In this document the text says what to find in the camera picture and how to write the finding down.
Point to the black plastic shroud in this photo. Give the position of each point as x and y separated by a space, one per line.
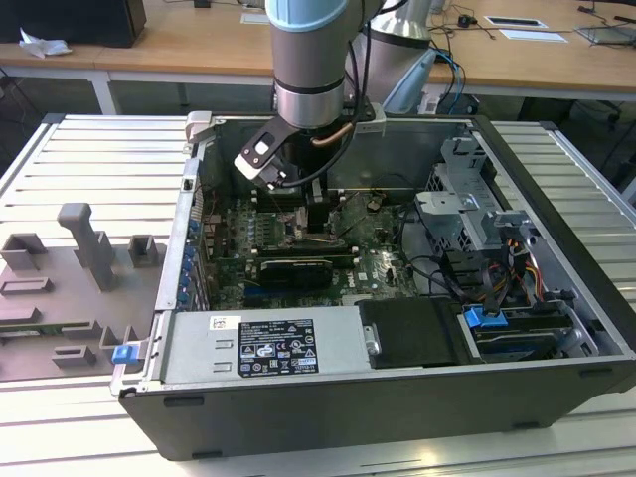
407 333

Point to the clear glass tray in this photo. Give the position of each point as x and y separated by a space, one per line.
606 35

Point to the blue case latch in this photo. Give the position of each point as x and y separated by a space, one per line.
124 355

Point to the pale blue teach pendant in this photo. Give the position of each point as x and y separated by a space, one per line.
415 79

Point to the crumpled white paper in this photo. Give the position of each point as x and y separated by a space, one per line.
45 45

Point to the blue expansion slot clip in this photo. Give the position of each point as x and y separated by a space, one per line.
188 258
186 279
184 297
191 227

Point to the green motherboard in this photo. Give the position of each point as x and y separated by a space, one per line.
367 278

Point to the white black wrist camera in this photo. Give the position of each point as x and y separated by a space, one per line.
258 149

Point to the perforated metal drive cage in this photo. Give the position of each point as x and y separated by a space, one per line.
447 218

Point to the wooden desk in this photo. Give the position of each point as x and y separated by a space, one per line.
199 45

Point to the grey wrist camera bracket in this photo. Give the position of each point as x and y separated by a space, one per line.
372 126

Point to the grey parts rack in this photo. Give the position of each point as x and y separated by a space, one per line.
124 298

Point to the silver power supply unit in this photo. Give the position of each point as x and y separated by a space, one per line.
199 348

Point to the hard disk in blue carrier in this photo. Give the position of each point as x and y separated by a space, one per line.
484 318

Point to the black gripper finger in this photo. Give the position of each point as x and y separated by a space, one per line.
318 216

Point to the grey case latch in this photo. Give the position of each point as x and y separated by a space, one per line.
199 126

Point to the black PC case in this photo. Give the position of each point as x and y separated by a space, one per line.
348 412

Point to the black box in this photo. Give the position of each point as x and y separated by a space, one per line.
74 20

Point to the CPU socket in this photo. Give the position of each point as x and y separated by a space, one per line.
296 226

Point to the round coin cell battery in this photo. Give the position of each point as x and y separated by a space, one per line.
375 203

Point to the black RAM slot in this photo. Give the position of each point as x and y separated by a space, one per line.
278 202
343 249
278 197
278 206
343 261
343 257
343 253
278 193

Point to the green RAM stick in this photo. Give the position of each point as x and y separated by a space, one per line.
30 329

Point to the white paper sheet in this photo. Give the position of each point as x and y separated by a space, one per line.
534 36

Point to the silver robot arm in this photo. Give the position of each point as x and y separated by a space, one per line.
308 74

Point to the black graphics card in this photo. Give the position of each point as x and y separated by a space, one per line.
293 273

